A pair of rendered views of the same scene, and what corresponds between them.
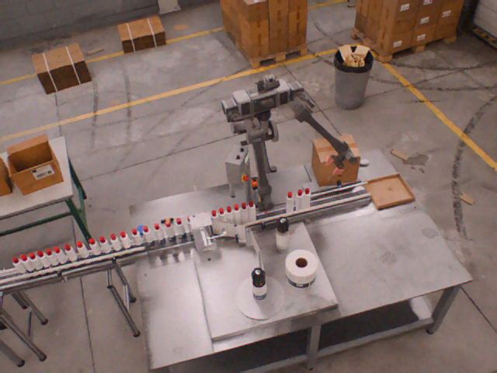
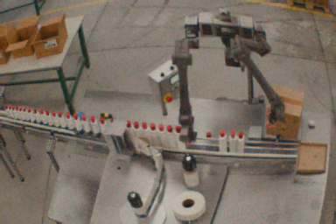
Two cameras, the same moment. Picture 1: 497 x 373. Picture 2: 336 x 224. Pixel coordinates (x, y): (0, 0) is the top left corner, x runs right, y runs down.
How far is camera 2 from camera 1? 116 cm
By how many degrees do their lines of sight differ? 22
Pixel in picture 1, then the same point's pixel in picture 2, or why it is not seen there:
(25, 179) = (39, 47)
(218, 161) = (226, 69)
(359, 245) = (261, 201)
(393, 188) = (318, 156)
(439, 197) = not seen: outside the picture
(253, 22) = not seen: outside the picture
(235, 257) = (142, 177)
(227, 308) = (111, 211)
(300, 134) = (304, 74)
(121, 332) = not seen: hidden behind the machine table
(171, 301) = (77, 185)
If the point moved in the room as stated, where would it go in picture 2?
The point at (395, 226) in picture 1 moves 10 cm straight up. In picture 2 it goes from (297, 192) to (299, 185)
